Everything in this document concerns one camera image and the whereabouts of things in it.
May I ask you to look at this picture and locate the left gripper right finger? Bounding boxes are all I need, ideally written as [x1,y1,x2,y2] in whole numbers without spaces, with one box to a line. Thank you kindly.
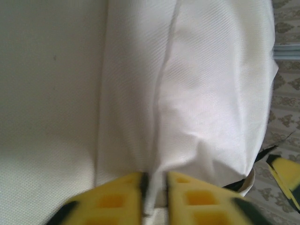
[166,171,274,225]

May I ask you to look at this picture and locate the beige fabric backpack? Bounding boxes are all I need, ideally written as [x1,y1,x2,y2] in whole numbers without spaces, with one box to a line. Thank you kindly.
[0,0,280,225]

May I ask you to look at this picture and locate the aluminium back rail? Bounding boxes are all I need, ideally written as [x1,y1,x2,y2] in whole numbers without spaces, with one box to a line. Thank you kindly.
[273,44,300,60]

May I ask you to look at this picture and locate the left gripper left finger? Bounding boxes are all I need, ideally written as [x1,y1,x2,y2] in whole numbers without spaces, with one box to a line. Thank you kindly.
[50,172,148,225]

